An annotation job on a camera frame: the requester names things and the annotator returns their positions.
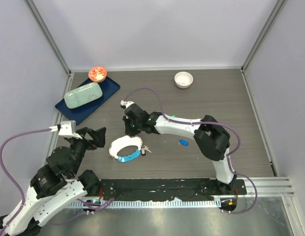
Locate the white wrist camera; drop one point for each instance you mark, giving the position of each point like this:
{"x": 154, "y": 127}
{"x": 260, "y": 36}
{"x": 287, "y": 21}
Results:
{"x": 125, "y": 104}
{"x": 68, "y": 130}

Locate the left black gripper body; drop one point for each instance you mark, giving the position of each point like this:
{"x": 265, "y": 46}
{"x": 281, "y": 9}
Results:
{"x": 80, "y": 146}

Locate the blue tagged key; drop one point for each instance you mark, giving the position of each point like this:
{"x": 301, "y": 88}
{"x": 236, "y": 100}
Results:
{"x": 183, "y": 143}

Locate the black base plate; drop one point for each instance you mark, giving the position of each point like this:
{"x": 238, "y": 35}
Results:
{"x": 160, "y": 190}

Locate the pale green oblong dish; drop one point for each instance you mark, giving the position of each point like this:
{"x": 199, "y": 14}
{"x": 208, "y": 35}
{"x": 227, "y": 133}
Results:
{"x": 82, "y": 95}

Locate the plain silver key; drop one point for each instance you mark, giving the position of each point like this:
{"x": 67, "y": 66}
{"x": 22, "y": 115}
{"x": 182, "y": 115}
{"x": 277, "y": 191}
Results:
{"x": 146, "y": 148}

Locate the large keyring with blue handle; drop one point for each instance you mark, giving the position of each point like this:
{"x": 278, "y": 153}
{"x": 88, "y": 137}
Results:
{"x": 126, "y": 148}

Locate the white slotted cable duct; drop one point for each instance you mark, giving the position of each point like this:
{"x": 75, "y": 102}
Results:
{"x": 176, "y": 203}

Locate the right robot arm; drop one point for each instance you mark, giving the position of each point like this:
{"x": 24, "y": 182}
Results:
{"x": 211, "y": 138}

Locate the white ceramic bowl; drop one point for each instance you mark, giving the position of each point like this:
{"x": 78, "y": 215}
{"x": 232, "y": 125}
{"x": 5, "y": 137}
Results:
{"x": 183, "y": 80}

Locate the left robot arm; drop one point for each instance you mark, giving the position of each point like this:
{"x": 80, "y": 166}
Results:
{"x": 44, "y": 197}

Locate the red patterned bowl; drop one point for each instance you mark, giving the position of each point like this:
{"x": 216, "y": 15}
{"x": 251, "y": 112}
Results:
{"x": 97, "y": 74}

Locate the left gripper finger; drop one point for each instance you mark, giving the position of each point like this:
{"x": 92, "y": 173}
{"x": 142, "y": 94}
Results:
{"x": 88, "y": 131}
{"x": 99, "y": 138}

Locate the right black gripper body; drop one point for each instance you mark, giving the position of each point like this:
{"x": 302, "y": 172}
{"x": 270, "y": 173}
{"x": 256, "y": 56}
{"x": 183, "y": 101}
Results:
{"x": 133, "y": 128}

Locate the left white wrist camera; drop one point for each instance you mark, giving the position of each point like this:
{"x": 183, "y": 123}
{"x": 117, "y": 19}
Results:
{"x": 68, "y": 130}

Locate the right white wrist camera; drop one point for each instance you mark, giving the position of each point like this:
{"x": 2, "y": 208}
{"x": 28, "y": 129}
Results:
{"x": 125, "y": 104}

